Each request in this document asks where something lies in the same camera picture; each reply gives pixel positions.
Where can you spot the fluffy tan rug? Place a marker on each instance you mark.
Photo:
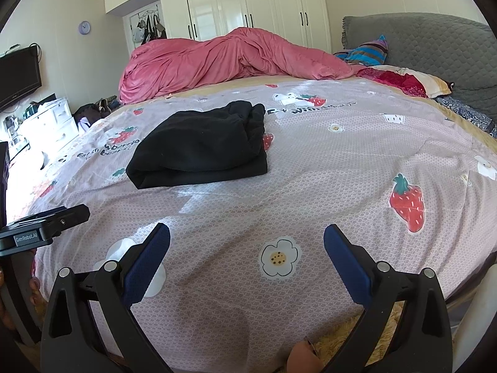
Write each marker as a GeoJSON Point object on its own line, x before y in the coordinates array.
{"type": "Point", "coordinates": [341, 342]}

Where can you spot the striped colourful cloth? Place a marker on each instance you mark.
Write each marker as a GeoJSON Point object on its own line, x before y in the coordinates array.
{"type": "Point", "coordinates": [369, 52]}

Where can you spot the person's left hand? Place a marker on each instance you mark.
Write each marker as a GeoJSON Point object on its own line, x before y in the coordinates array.
{"type": "Point", "coordinates": [37, 295]}

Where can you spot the pink duvet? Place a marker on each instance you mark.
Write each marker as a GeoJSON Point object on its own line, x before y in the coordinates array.
{"type": "Point", "coordinates": [217, 58]}

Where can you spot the white wardrobe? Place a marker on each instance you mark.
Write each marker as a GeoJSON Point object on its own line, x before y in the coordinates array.
{"type": "Point", "coordinates": [279, 7]}

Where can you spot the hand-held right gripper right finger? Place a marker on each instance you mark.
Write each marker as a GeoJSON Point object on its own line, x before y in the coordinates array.
{"type": "Point", "coordinates": [345, 264]}

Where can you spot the blue patterned pillow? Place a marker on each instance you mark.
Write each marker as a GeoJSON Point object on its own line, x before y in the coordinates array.
{"type": "Point", "coordinates": [466, 110]}

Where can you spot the hanging bags and clothes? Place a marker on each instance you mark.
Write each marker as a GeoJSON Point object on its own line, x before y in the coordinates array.
{"type": "Point", "coordinates": [149, 29]}

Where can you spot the black television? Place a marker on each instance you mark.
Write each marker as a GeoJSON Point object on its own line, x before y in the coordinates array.
{"type": "Point", "coordinates": [17, 77]}

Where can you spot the black sweater with orange cuffs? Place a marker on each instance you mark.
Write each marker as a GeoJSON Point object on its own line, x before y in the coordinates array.
{"type": "Point", "coordinates": [194, 151]}

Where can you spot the pile of dark clothes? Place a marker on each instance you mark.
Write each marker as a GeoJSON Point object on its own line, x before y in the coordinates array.
{"type": "Point", "coordinates": [89, 114]}

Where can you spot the red patterned pillow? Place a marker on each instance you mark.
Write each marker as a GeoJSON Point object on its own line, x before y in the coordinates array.
{"type": "Point", "coordinates": [400, 79]}

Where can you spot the grey quilted headboard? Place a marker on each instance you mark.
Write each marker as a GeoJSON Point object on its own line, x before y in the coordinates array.
{"type": "Point", "coordinates": [427, 39]}

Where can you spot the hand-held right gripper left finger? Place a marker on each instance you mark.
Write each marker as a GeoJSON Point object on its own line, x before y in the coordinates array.
{"type": "Point", "coordinates": [149, 264]}

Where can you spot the purple wall clock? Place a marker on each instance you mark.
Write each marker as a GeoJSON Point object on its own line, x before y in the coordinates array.
{"type": "Point", "coordinates": [84, 27]}

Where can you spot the strawberry print bed sheet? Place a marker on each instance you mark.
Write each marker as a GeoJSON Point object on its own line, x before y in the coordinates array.
{"type": "Point", "coordinates": [349, 171]}

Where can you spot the person's right hand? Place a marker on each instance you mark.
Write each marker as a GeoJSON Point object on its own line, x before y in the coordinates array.
{"type": "Point", "coordinates": [303, 361]}

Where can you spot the white dresser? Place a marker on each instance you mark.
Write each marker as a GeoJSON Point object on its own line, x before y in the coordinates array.
{"type": "Point", "coordinates": [58, 116]}

